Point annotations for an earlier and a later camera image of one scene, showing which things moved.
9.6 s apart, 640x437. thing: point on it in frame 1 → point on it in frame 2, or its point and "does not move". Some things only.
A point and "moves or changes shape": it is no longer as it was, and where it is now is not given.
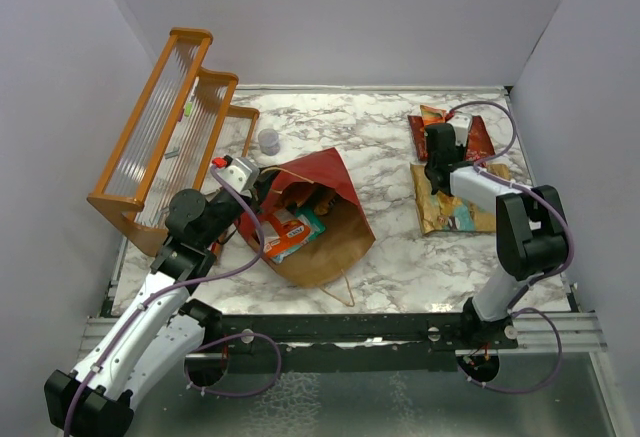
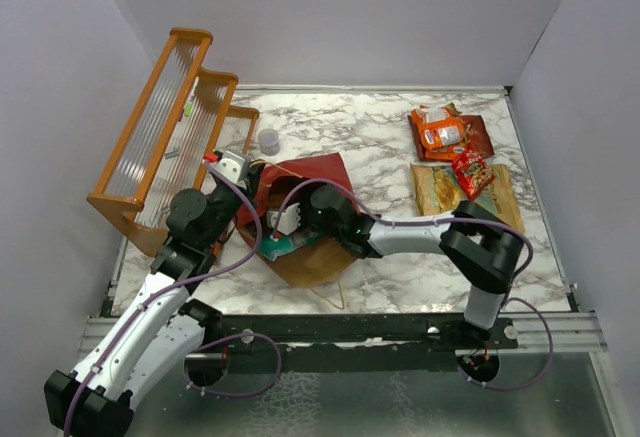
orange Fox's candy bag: x=281 y=233 moves or changes shape
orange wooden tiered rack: x=184 y=138 does not move
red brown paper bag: x=318 y=183 does not move
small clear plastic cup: x=268 y=140 does not move
